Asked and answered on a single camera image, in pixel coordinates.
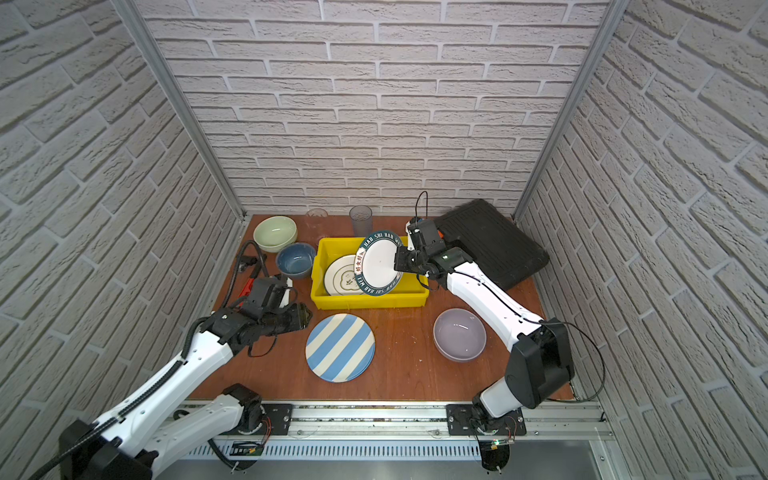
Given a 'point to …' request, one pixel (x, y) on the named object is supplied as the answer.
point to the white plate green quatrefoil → (340, 278)
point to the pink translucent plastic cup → (317, 223)
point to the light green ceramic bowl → (274, 232)
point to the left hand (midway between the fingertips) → (307, 312)
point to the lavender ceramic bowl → (459, 335)
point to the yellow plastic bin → (411, 291)
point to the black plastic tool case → (495, 243)
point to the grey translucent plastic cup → (362, 216)
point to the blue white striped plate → (340, 347)
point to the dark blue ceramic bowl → (295, 260)
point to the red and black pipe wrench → (247, 288)
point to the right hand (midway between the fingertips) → (396, 255)
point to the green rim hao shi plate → (374, 264)
